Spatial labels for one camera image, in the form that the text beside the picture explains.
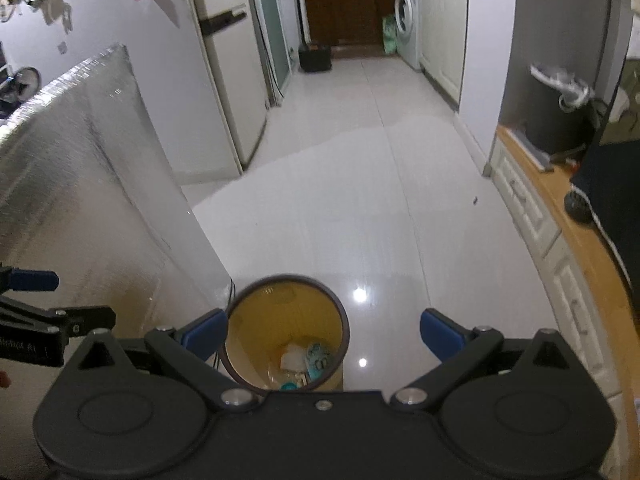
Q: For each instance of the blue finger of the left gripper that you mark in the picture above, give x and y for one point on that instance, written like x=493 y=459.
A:
x=20 y=280

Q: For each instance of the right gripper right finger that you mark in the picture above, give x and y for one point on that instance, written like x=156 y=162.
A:
x=442 y=336

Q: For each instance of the white low sideboard cabinet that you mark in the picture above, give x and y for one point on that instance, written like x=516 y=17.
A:
x=587 y=293

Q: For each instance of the green plastic bag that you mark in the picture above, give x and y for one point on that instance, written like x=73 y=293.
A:
x=389 y=31

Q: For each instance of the dark brown entrance door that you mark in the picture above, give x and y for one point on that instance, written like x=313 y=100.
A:
x=339 y=23

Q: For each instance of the white refrigerator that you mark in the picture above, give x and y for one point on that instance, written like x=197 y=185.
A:
x=229 y=37

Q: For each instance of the black storage box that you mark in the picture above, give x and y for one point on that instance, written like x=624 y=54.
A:
x=315 y=58

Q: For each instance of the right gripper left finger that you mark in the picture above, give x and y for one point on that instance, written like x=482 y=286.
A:
x=204 y=336

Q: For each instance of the yellow round trash bin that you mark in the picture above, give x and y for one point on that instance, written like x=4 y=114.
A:
x=271 y=324

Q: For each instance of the black lined trash can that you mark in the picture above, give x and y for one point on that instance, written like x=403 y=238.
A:
x=559 y=115

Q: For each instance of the white front-load washing machine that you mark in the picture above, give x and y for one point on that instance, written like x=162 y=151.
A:
x=406 y=14

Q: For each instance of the white kitchen base cabinets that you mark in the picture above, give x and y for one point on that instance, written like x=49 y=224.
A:
x=443 y=42

